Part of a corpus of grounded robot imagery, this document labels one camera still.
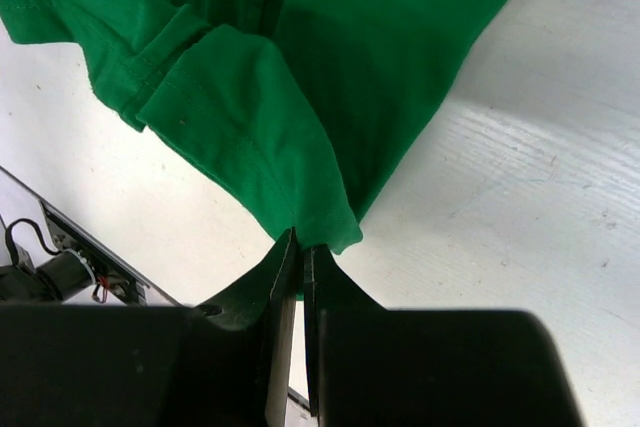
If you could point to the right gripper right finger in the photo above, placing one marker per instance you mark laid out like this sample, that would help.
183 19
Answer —
368 365

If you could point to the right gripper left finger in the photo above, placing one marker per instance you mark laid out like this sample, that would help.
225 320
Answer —
224 362

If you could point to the green polo shirt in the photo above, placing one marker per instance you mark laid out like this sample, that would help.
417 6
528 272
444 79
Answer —
299 110

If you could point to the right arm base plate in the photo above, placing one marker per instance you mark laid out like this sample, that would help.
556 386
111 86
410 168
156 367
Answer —
47 257

